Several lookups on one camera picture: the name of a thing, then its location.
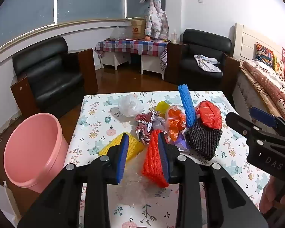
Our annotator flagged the white side table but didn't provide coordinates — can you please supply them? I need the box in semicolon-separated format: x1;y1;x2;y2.
100;51;165;80

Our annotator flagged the pink plastic bucket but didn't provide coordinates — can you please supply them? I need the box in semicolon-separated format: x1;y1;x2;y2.
3;113;69;193

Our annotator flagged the black leather armchair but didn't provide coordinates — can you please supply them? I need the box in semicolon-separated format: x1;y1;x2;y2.
11;36;99;118
164;28;240;98

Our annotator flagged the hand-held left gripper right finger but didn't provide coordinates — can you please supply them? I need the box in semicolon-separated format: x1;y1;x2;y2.
157;133;269;228

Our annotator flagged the white plastic bag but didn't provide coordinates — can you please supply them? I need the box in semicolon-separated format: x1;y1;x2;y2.
118;94;144;117

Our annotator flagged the black foam net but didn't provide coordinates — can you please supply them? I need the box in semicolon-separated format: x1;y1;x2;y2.
185;119;222;161

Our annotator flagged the yellow foam net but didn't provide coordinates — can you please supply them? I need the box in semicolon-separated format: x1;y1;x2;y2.
98;133;145;161

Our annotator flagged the bed with patterned bedding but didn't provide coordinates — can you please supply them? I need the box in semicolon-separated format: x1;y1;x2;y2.
237;59;285;124

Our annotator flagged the patterned cloth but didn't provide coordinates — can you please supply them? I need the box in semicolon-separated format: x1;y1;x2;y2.
194;54;222;72

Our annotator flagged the red and white paper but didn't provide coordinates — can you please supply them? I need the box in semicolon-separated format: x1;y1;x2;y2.
135;111;167;144

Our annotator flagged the red plastic bag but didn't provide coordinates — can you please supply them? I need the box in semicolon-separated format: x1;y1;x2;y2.
195;101;222;130

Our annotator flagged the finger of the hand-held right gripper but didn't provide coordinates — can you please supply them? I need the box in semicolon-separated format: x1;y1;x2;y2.
226;112;264;139
249;107;285;145

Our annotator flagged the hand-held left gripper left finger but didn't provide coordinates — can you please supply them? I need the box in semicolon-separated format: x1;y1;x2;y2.
18;133;130;228

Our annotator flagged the yellow patterned pillow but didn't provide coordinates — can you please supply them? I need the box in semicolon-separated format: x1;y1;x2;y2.
273;57;285;76

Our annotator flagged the large window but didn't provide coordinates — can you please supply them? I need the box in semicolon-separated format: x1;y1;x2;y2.
0;0;167;53

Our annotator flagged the red foam net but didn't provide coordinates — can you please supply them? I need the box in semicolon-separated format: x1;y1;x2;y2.
142;129;169;188

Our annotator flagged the translucent plastic bag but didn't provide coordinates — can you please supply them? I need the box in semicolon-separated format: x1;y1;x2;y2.
110;26;123;40

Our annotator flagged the clear plastic wrap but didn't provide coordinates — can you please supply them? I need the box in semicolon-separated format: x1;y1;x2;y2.
121;164;162;205

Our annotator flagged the cardboard box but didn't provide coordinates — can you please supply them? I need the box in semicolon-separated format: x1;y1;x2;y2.
131;19;146;40

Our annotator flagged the checkered cloth side table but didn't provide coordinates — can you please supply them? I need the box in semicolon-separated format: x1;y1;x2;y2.
95;39;169;70

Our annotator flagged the person's right hand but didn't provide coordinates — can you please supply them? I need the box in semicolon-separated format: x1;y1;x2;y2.
259;174;285;214

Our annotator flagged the child's patterned puffer jacket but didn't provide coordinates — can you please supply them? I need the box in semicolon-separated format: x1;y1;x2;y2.
144;0;169;40

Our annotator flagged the purple plastic bag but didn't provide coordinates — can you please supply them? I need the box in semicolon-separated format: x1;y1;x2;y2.
172;133;190;151

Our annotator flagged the cream bed headboard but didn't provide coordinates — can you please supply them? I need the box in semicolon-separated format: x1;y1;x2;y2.
233;22;285;62

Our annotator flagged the colourful striped pillow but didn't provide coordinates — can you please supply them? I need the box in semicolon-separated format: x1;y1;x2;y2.
255;42;275;68

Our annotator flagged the blue foam net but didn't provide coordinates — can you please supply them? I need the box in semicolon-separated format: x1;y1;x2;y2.
178;84;196;127

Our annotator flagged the orange plastic bag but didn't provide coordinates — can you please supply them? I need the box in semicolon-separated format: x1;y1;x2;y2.
165;106;188;142

